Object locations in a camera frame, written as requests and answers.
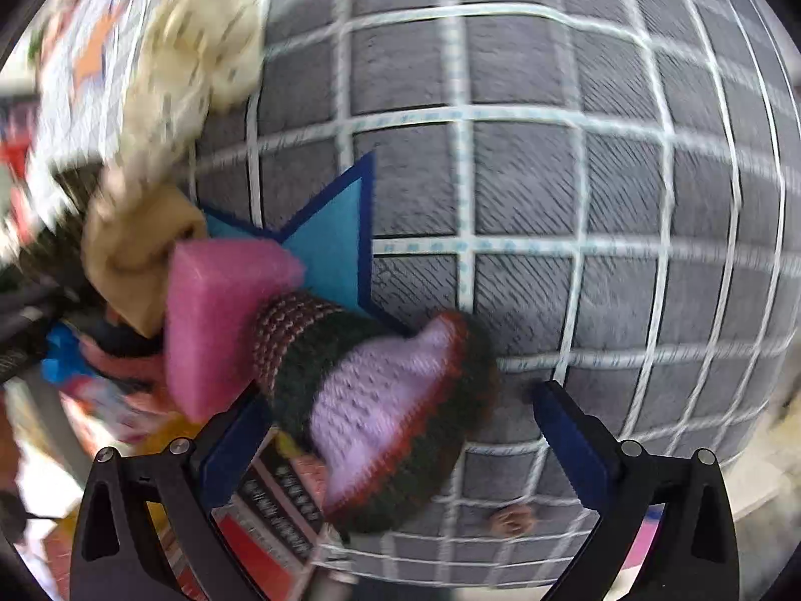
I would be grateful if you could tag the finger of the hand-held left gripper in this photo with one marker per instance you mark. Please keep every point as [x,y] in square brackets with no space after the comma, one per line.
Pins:
[59,350]

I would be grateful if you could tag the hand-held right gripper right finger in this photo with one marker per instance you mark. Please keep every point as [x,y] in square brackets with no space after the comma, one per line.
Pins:
[569,444]

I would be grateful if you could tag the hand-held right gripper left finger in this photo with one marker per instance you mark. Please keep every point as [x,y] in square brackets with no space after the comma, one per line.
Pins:
[234,451]

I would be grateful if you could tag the beige soft cloth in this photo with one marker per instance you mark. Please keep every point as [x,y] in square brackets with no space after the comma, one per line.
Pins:
[134,250]

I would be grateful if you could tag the pink foam sponge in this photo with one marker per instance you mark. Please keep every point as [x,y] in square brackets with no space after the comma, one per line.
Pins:
[213,319]

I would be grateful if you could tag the green purple knitted hat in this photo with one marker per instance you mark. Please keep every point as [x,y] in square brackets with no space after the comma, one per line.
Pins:
[375,419]

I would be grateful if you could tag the pink printed carton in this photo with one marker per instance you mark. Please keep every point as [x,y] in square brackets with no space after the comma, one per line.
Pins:
[275,507]

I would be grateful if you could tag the small pink object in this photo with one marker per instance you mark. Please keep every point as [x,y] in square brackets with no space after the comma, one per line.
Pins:
[510,519]

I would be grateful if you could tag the grey checked star rug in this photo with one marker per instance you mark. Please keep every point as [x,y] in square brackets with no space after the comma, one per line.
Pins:
[532,169]

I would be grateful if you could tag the cream fluffy plush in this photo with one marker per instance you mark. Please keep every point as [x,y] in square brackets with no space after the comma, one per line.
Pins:
[194,56]

